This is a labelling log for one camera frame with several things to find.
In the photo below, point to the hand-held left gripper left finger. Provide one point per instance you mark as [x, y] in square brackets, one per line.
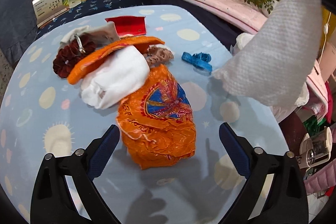
[103, 153]

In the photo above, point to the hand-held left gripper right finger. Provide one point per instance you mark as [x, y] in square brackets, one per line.
[235, 153]

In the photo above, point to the orange plastic bag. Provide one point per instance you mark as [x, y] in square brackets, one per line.
[162, 134]

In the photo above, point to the white paper towel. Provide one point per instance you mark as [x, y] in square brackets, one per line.
[275, 50]

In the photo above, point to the red envelope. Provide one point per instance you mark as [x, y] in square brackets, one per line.
[128, 26]

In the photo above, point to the white plant pot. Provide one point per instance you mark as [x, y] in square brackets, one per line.
[267, 8]

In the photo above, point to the light blue printed tablecloth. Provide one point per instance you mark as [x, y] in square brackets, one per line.
[39, 113]

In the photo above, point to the white cloth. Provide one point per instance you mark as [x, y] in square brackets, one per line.
[115, 74]

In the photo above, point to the glass jar appliance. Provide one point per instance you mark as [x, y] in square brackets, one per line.
[315, 148]

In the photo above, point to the pink box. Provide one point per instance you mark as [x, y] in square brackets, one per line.
[321, 79]

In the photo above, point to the pink quilted cloth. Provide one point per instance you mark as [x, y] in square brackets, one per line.
[320, 179]

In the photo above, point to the orange fabric strip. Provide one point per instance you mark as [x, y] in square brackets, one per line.
[89, 64]

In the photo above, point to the dark red scrunchie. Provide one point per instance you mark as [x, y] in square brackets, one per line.
[61, 61]

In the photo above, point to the leopard print scrunchie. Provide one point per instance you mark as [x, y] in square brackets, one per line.
[160, 54]

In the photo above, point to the pink padded mat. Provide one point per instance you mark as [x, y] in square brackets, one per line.
[210, 1]

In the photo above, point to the white fabric pouch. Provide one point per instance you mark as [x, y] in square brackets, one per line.
[102, 33]

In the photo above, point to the dark navy cloth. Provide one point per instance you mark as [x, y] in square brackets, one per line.
[197, 22]

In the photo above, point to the dark blue printed cloth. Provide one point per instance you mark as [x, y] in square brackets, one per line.
[105, 3]

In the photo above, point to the green packet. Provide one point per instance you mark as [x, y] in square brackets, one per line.
[72, 0]

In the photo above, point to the white card box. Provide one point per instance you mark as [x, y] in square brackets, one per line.
[48, 5]

